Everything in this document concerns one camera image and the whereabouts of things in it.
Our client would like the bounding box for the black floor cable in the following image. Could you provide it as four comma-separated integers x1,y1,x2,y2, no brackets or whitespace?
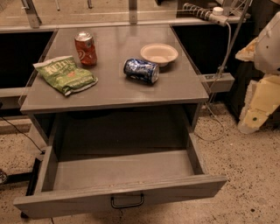
0,115,46,154

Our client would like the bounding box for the green chip bag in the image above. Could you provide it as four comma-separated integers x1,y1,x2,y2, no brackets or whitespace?
33,56,98,96

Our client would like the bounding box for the blue crushed soda can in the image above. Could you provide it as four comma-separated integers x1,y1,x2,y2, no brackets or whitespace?
123,59,159,84

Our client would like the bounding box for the orange soda can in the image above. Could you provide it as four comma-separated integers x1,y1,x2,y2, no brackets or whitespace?
74,31,97,67

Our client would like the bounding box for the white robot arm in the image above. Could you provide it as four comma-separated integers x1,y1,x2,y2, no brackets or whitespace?
235,12,280,134

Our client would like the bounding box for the grey top drawer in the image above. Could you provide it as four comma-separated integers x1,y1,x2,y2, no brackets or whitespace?
14,141,227,219

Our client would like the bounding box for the grey cabinet table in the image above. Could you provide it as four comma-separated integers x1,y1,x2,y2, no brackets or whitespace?
21,25,207,153

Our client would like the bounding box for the dark cabinet at right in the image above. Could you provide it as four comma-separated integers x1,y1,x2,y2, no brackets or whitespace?
230,0,280,130

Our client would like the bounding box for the white paper bowl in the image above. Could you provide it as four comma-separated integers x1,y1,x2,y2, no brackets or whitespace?
140,44,179,67

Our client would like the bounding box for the grey metal rail shelf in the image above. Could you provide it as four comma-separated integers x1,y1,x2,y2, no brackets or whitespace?
0,0,250,32

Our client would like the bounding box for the white power strip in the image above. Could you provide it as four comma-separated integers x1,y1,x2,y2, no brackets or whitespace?
182,3,229,27

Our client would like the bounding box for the white power cable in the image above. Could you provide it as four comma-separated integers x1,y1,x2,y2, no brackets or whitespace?
193,22,233,143

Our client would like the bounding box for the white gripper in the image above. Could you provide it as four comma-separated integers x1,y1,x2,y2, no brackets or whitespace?
235,11,280,134

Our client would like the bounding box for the black drawer handle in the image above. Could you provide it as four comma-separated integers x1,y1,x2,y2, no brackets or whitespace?
110,193,144,209

